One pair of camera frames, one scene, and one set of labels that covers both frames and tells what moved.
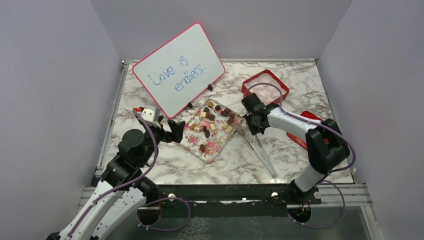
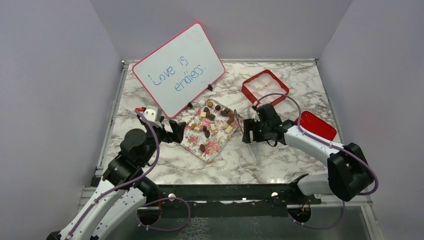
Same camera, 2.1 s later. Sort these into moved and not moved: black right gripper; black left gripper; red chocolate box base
Moved: black right gripper
Not moved: red chocolate box base; black left gripper
